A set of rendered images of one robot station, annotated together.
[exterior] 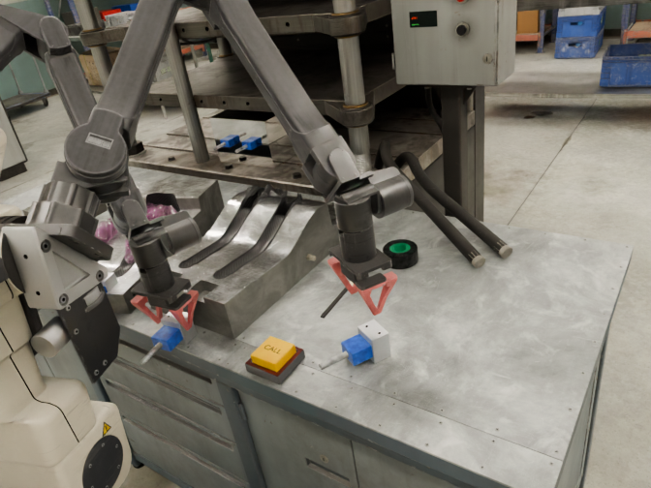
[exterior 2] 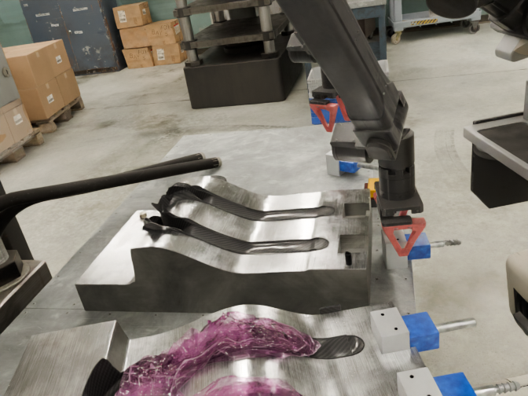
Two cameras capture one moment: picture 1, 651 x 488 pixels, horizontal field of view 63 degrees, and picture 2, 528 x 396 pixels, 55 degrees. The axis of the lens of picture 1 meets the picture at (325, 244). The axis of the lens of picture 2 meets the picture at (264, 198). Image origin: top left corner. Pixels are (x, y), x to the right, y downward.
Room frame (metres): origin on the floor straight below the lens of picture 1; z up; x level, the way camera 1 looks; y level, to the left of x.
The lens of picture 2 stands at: (1.38, 0.93, 1.34)
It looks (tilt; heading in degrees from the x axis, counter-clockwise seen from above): 27 degrees down; 248
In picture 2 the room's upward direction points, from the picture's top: 10 degrees counter-clockwise
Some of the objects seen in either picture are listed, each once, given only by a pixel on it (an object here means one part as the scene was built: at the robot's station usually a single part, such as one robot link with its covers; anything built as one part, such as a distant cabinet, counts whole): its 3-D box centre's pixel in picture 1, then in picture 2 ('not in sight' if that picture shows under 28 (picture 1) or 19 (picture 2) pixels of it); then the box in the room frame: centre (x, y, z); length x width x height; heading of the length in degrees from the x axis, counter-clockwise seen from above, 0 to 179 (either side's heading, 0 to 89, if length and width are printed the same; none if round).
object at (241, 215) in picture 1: (246, 225); (231, 216); (1.14, 0.18, 0.92); 0.35 x 0.16 x 0.09; 142
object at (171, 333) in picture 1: (164, 341); (422, 245); (0.86, 0.35, 0.83); 0.13 x 0.05 x 0.05; 150
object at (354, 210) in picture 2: (204, 295); (357, 218); (0.93, 0.26, 0.87); 0.05 x 0.05 x 0.04; 52
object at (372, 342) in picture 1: (352, 351); (354, 164); (0.74, -0.02, 0.83); 0.13 x 0.05 x 0.05; 114
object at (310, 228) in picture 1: (258, 241); (229, 237); (1.14, 0.16, 0.87); 0.50 x 0.26 x 0.14; 142
